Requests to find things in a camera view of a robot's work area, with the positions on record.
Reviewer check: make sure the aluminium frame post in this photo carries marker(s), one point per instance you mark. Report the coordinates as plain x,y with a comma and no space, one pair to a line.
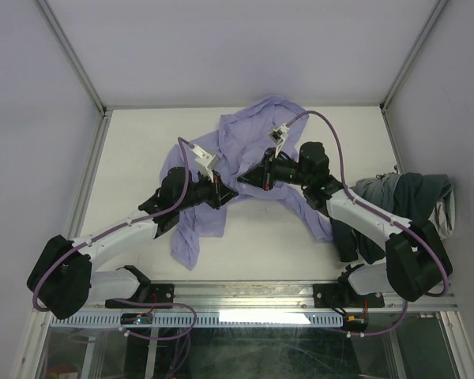
413,53
61,38

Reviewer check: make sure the aluminium left frame post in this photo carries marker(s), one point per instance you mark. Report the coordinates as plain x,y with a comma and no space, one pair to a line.
61,38

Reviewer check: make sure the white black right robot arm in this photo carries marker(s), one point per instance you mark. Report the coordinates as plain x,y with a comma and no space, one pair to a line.
416,260

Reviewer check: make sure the aluminium mounting rail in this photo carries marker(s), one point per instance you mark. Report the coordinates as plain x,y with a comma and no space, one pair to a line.
211,295

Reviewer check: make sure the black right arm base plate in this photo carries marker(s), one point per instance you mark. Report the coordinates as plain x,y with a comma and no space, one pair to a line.
336,295

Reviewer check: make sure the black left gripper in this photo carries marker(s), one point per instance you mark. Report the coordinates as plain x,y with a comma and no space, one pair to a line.
220,193

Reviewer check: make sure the aluminium right frame post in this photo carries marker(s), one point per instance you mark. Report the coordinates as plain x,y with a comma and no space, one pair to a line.
413,53

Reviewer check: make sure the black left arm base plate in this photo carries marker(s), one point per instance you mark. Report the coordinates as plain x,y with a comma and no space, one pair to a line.
158,295

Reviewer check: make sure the dark green grey jacket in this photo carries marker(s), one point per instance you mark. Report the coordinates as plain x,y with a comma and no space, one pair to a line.
414,196

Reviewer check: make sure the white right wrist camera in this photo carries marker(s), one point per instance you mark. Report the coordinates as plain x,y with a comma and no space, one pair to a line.
279,136

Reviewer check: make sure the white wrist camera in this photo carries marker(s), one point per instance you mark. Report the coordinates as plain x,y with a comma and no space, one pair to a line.
205,160
279,136

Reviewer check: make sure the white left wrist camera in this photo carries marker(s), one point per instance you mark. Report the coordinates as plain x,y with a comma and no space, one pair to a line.
205,160

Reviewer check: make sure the white slotted cable duct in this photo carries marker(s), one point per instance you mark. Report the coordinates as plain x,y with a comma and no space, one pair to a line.
218,319

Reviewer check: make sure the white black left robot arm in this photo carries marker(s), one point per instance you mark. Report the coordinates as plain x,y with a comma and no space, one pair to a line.
68,274

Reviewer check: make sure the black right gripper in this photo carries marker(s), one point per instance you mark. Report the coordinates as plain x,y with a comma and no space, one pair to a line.
262,174

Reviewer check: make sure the lilac purple jacket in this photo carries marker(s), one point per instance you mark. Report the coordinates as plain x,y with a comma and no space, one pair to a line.
240,142

